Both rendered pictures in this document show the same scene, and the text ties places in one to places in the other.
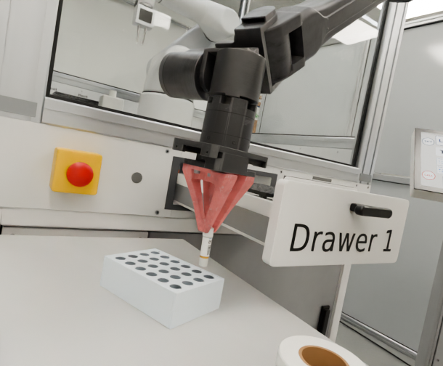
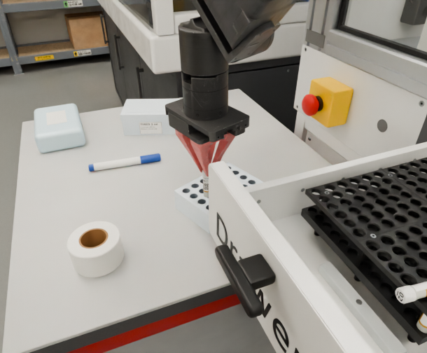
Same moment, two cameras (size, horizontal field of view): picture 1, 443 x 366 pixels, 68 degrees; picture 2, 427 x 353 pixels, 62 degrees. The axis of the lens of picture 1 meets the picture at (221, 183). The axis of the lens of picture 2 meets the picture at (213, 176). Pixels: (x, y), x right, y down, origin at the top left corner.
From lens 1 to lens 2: 0.66 m
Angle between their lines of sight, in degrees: 97
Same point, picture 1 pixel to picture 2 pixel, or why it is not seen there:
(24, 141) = (316, 68)
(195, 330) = (176, 218)
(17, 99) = (316, 32)
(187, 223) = not seen: outside the picture
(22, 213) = (312, 125)
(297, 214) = (218, 204)
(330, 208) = (241, 230)
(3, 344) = (160, 163)
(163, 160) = (414, 115)
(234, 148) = (184, 112)
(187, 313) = (183, 209)
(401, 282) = not seen: outside the picture
